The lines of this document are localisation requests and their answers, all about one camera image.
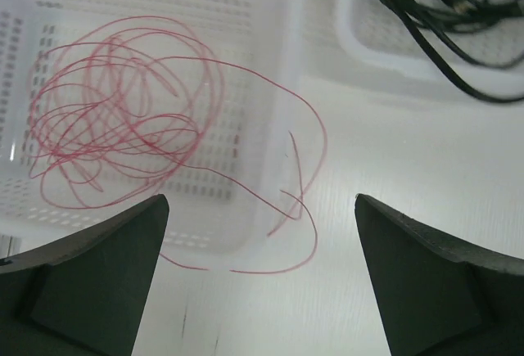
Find white slotted basket front left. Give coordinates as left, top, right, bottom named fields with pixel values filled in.
left=1, top=0, right=301, bottom=266

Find black cables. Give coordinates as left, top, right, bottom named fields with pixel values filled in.
left=364, top=0, right=524, bottom=104

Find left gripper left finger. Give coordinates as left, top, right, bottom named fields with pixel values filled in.
left=1, top=194, right=169, bottom=355

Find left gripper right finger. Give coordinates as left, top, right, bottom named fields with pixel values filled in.
left=355, top=194, right=523, bottom=355

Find thin red wires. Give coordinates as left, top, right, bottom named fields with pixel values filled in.
left=26, top=15, right=328, bottom=275

